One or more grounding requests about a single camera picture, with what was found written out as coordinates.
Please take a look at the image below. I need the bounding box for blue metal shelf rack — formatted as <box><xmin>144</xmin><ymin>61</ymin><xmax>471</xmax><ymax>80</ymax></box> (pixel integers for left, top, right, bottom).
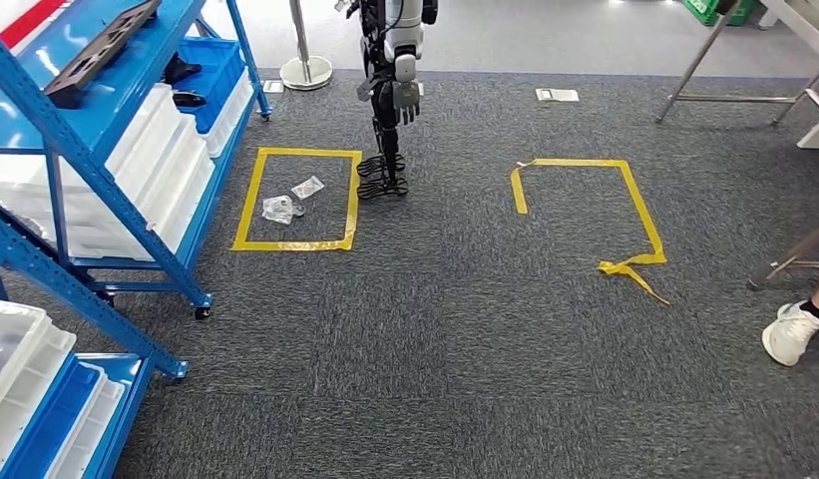
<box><xmin>0</xmin><ymin>0</ymin><xmax>272</xmax><ymax>322</ymax></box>
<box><xmin>0</xmin><ymin>211</ymin><xmax>191</xmax><ymax>479</ymax></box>

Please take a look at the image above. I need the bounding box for clear plastic bag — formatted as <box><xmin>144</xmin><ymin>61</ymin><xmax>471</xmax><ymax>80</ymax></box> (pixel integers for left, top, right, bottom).
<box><xmin>261</xmin><ymin>195</ymin><xmax>306</xmax><ymax>227</ymax></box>
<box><xmin>290</xmin><ymin>175</ymin><xmax>326</xmax><ymax>201</ymax></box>

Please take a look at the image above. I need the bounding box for grey black humanoid robot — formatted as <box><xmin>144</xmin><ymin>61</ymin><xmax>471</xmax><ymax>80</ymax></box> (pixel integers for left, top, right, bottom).
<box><xmin>336</xmin><ymin>0</ymin><xmax>441</xmax><ymax>202</ymax></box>

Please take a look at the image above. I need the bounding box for torn yellow floor tape marking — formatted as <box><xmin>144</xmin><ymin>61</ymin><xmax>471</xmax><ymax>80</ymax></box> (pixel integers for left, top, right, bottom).
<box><xmin>510</xmin><ymin>158</ymin><xmax>672</xmax><ymax>306</ymax></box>

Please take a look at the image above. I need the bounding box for stainless steel table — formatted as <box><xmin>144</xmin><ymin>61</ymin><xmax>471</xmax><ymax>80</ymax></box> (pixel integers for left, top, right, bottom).
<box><xmin>654</xmin><ymin>0</ymin><xmax>819</xmax><ymax>292</ymax></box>

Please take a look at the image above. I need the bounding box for green plastic crate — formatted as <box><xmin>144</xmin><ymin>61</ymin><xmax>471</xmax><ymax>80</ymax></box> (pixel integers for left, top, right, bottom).
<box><xmin>680</xmin><ymin>0</ymin><xmax>758</xmax><ymax>28</ymax></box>

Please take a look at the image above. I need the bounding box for person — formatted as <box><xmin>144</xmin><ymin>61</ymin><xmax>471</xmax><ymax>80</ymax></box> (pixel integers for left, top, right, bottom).
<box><xmin>760</xmin><ymin>273</ymin><xmax>819</xmax><ymax>368</ymax></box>

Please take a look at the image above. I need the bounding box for red barrier belt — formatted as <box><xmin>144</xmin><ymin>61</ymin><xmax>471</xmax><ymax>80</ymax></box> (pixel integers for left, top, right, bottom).
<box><xmin>0</xmin><ymin>0</ymin><xmax>68</xmax><ymax>51</ymax></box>

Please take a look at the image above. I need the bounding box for silver stanchion post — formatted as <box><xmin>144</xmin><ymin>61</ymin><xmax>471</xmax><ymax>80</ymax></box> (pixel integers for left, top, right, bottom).
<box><xmin>279</xmin><ymin>0</ymin><xmax>335</xmax><ymax>92</ymax></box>

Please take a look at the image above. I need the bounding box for black plastic frame part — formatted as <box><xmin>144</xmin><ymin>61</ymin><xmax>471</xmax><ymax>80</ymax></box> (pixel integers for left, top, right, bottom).
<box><xmin>44</xmin><ymin>0</ymin><xmax>163</xmax><ymax>111</ymax></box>

